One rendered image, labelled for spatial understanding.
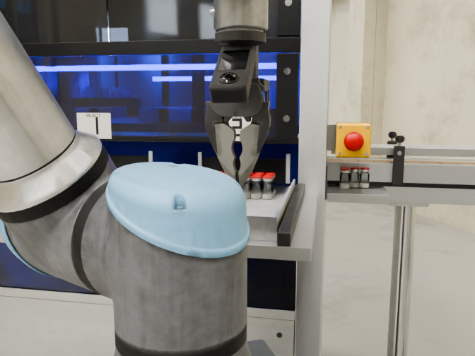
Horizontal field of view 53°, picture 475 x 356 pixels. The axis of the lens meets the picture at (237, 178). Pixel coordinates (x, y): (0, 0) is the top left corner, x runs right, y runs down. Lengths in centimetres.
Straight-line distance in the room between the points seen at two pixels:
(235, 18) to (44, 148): 33
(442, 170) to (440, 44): 352
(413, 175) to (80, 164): 87
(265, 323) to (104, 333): 41
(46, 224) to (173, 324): 15
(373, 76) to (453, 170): 406
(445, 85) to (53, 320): 385
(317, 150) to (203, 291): 71
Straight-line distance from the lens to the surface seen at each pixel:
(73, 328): 134
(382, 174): 117
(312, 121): 104
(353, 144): 101
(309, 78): 104
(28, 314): 139
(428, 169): 118
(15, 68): 43
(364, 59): 515
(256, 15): 67
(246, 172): 67
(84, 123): 118
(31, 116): 43
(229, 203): 37
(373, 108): 521
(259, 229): 69
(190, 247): 36
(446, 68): 457
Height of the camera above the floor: 108
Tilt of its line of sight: 9 degrees down
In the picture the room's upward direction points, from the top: straight up
